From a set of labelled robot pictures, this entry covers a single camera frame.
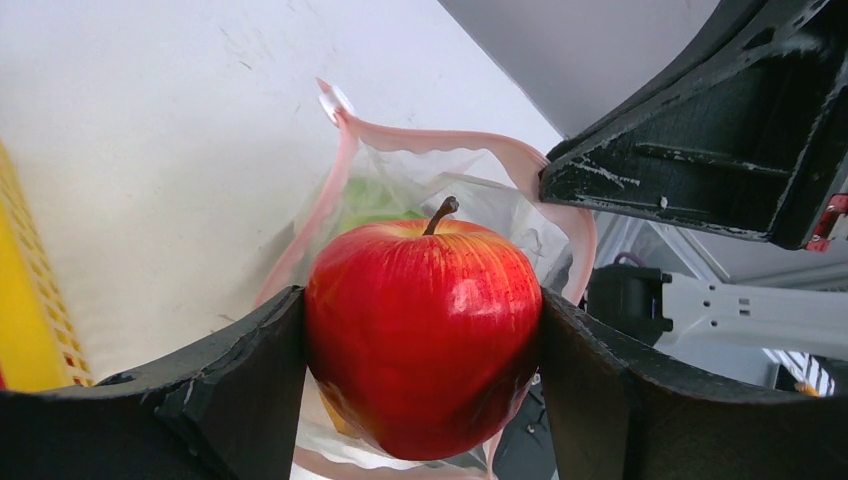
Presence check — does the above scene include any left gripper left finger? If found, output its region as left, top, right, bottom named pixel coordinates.
left=1, top=287, right=306, bottom=479

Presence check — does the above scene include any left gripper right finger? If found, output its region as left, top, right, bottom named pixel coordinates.
left=540, top=291, right=847, bottom=479

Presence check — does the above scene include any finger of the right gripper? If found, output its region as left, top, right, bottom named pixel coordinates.
left=539, top=0, right=847, bottom=251

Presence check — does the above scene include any yellow plastic basket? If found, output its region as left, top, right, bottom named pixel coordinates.
left=1, top=149, right=96, bottom=392

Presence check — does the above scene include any red tomato toy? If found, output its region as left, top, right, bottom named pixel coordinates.
left=304, top=197, right=542, bottom=461

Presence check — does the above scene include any clear pink-dotted zip bag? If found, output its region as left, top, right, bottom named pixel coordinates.
left=257, top=84, right=597, bottom=479

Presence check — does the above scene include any green cabbage toy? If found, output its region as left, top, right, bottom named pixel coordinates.
left=330, top=174, right=425, bottom=235

